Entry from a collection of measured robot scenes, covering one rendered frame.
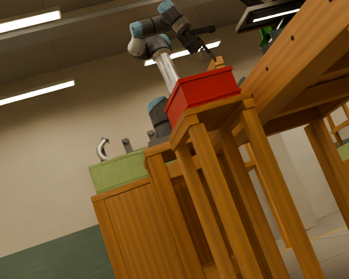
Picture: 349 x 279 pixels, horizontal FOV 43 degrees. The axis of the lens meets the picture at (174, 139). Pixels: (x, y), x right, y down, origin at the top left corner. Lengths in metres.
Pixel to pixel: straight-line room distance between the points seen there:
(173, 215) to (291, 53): 0.97
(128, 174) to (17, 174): 6.78
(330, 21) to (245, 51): 9.16
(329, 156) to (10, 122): 7.69
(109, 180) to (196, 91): 1.12
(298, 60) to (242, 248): 0.62
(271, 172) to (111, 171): 1.23
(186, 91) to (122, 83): 8.08
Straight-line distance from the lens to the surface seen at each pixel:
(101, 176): 2.57
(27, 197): 9.12
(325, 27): 1.33
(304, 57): 1.44
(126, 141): 2.93
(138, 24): 2.18
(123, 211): 2.53
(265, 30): 2.11
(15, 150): 9.37
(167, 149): 2.12
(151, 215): 2.52
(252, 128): 1.59
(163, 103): 2.30
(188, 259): 2.08
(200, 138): 1.53
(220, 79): 1.64
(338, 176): 2.65
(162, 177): 2.10
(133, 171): 2.57
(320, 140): 2.66
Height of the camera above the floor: 0.39
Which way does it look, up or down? 13 degrees up
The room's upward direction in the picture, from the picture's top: 20 degrees counter-clockwise
